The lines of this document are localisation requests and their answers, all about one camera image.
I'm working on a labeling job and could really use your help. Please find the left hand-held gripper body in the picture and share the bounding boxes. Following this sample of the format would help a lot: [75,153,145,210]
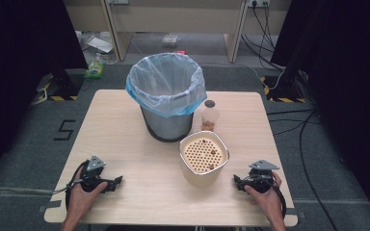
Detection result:
[78,155,111,193]

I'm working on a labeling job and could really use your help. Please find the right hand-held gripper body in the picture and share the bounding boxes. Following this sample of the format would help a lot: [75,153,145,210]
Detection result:
[242,159,280,194]

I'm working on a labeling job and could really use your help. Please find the person's right hand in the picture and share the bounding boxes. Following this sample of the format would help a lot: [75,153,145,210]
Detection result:
[244,171,286,223]

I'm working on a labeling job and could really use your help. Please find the person's left hand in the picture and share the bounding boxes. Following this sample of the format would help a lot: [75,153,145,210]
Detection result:
[66,178,109,219]

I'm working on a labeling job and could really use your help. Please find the cream container with steel rim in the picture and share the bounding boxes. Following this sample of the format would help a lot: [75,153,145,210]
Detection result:
[178,130,231,189]

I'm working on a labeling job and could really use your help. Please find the brown food scraps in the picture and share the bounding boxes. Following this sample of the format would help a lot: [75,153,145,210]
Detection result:
[200,138,218,170]

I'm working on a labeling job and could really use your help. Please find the cream perforated strainer insert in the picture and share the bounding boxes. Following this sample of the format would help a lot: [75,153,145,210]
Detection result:
[182,136,226,174]

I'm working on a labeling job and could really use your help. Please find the grey metal trash bin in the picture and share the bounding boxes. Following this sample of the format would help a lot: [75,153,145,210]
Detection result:
[140,105,195,143]

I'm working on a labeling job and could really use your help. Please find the black stand base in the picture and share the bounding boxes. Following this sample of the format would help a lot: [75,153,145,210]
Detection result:
[259,70,306,104]
[38,67,85,102]

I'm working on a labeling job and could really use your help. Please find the green packet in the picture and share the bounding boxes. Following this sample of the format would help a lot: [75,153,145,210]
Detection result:
[83,52,106,80]

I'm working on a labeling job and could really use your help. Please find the blue plastic bin bag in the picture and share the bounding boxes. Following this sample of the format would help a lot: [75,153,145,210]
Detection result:
[125,52,208,119]

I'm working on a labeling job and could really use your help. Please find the white paper sheet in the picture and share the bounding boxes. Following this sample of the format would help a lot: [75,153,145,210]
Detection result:
[86,34,115,55]

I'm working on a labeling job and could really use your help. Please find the dark curtain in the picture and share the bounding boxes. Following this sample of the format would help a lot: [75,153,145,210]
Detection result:
[0,0,89,189]
[270,0,370,225]

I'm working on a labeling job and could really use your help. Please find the clear plastic packet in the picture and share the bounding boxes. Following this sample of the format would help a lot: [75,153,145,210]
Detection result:
[161,34,181,46]

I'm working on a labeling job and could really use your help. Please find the light wooden desk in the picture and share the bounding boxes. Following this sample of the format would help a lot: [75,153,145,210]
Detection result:
[62,0,293,64]

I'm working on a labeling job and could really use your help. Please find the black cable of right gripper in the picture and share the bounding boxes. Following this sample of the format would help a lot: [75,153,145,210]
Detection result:
[270,183,288,219]

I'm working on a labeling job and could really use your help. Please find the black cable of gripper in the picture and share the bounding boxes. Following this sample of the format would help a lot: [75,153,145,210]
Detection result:
[49,159,91,211]
[270,183,288,219]

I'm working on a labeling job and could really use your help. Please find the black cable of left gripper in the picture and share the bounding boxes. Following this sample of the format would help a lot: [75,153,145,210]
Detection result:
[49,159,91,211]

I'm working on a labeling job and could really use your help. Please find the black floor cable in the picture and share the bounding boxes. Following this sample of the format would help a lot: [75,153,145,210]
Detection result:
[266,108,340,231]

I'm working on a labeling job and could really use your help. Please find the white floor cable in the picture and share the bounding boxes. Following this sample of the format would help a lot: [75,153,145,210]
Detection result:
[201,61,286,91]

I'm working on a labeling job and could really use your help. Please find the black hanging power cables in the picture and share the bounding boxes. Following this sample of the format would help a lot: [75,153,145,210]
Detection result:
[240,2,285,72]

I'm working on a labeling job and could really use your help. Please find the white wall socket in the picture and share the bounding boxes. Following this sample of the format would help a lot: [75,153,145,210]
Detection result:
[247,0,271,9]

